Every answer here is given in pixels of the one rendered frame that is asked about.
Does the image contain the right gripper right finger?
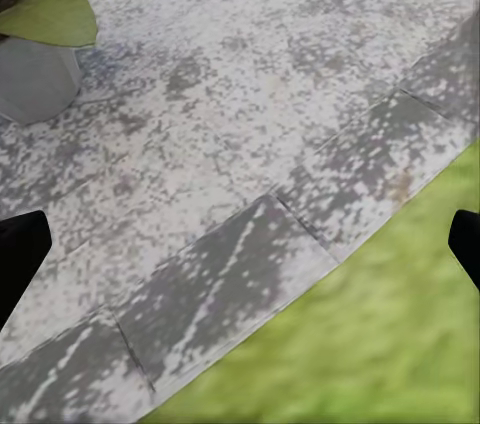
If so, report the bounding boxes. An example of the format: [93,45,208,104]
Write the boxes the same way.
[448,209,480,291]

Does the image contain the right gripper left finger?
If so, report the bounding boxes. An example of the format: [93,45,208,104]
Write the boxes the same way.
[0,210,52,330]

